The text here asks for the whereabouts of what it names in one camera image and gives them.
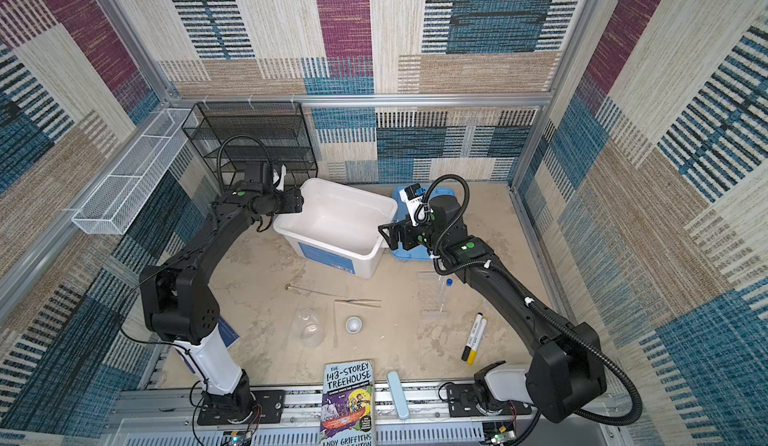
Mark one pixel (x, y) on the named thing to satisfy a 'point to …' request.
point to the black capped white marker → (471, 339)
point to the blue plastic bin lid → (401, 213)
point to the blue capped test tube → (446, 299)
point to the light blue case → (398, 395)
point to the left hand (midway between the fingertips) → (292, 194)
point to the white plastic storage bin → (338, 225)
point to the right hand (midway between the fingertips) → (395, 226)
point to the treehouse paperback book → (347, 407)
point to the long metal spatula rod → (288, 286)
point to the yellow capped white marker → (477, 341)
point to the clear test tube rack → (435, 293)
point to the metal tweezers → (359, 301)
